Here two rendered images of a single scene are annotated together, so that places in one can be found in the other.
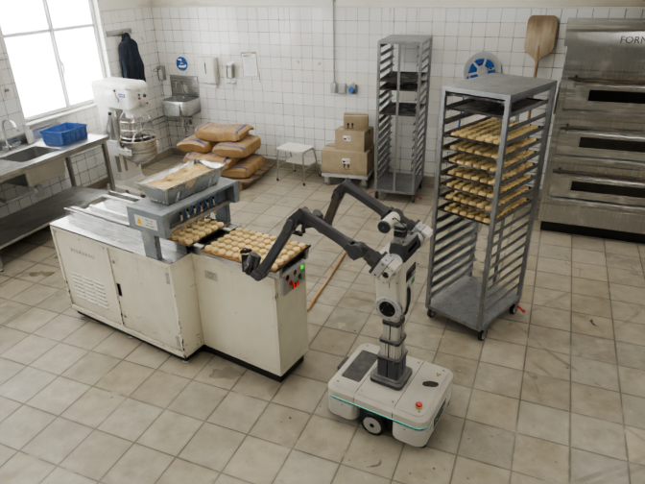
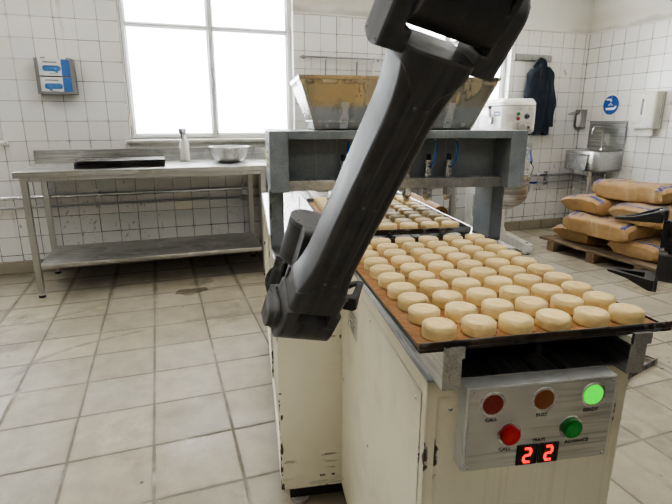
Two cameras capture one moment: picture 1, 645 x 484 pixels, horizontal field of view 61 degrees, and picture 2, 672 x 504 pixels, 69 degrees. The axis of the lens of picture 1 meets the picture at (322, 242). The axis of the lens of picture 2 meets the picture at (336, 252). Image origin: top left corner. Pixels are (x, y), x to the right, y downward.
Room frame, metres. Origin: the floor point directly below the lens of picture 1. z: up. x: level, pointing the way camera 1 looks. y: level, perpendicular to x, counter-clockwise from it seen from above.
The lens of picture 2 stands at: (2.34, -0.09, 1.21)
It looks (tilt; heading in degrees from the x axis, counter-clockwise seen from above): 15 degrees down; 48
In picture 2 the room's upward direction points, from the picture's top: straight up
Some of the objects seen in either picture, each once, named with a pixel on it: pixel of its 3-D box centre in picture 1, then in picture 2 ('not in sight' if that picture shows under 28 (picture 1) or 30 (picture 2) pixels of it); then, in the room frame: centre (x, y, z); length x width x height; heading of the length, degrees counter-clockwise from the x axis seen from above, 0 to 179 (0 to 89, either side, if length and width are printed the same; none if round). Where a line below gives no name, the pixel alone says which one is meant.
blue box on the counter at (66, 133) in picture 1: (64, 133); not in sight; (5.95, 2.80, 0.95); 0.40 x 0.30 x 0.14; 160
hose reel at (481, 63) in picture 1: (478, 102); not in sight; (6.37, -1.84, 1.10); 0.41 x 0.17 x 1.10; 67
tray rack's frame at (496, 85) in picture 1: (485, 207); not in sight; (3.67, -1.19, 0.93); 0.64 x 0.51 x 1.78; 135
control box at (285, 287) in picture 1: (293, 277); (534, 418); (3.00, 0.19, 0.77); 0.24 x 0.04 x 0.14; 147
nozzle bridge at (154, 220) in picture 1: (187, 215); (386, 186); (3.47, 0.92, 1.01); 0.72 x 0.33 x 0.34; 147
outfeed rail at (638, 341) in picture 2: (193, 222); (417, 221); (3.65, 0.94, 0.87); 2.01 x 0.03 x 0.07; 57
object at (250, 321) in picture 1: (251, 304); (436, 448); (3.20, 0.50, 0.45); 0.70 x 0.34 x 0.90; 57
